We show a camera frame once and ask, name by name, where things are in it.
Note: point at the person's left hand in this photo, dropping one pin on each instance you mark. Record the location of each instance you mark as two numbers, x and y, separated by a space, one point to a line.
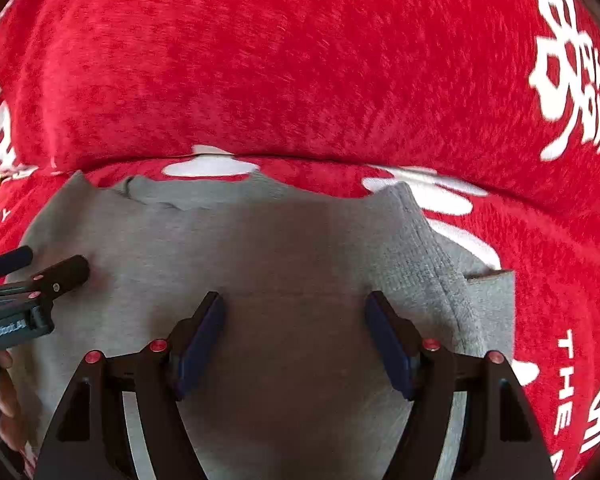
5 400

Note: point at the red printed sofa cover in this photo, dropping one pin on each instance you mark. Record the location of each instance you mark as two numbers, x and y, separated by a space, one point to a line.
280 60

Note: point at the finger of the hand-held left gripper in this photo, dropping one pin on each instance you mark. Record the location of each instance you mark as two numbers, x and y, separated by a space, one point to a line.
65 272
10 261

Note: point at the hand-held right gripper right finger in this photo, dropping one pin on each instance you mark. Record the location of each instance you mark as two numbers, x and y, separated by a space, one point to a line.
387 340

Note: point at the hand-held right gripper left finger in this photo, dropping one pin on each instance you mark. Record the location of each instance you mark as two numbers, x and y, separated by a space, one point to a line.
202 340

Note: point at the grey knit sweater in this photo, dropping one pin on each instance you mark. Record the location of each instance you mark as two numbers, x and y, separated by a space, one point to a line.
280 250

